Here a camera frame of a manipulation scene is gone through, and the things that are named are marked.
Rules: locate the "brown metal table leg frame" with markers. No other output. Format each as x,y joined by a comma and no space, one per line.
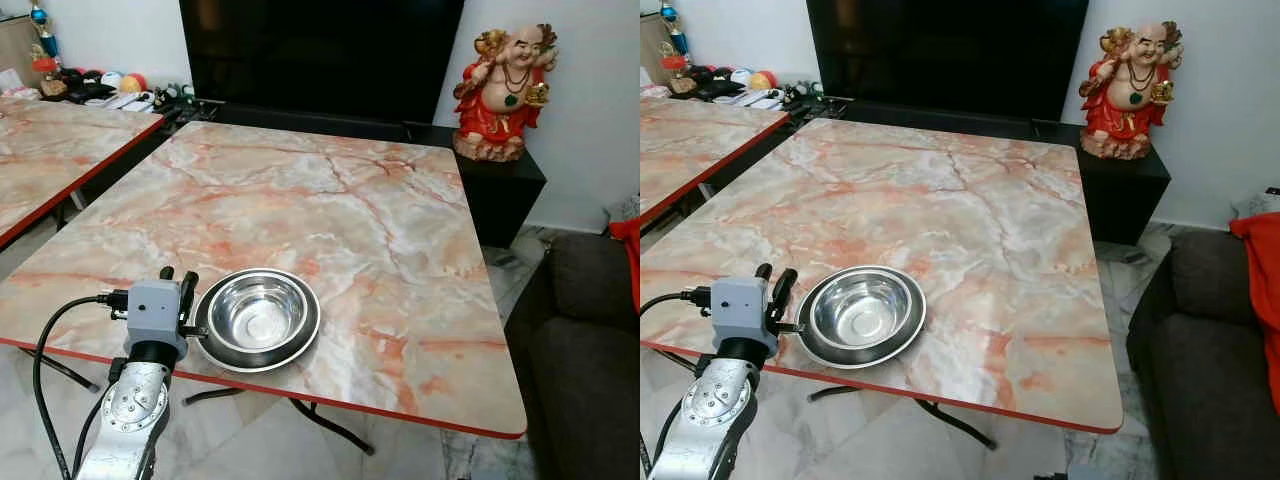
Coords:
330,425
955,422

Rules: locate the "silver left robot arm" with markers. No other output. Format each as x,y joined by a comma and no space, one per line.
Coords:
135,410
715,410

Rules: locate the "white plastic bag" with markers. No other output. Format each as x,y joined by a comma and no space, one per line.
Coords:
625,208
1262,203

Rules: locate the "white and blue ball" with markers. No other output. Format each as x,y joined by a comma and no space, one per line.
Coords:
112,79
741,77

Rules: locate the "dark grey sofa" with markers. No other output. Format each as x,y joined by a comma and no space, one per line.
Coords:
1205,370
580,370

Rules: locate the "white papers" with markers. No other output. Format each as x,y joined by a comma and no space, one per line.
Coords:
128,100
762,98

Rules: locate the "orange ball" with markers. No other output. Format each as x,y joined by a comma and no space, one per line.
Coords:
764,80
135,82

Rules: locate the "red laughing Buddha statue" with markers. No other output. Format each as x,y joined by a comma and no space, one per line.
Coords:
500,95
1128,95

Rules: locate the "stainless steel bowl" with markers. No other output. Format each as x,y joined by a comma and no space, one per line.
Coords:
258,312
860,310

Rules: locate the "red cloth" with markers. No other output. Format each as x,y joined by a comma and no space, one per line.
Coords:
1262,300
628,260

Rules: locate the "light wooden cabinet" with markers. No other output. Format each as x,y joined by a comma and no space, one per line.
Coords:
652,45
15,50

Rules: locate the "blue and red trophy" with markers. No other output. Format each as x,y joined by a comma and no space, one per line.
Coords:
44,45
673,42

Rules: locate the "large black television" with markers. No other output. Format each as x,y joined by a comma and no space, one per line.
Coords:
945,55
320,55

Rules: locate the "stainless steel plate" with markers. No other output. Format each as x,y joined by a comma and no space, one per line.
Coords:
905,345
300,350

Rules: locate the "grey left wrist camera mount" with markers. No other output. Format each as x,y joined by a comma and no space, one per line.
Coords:
155,315
742,312

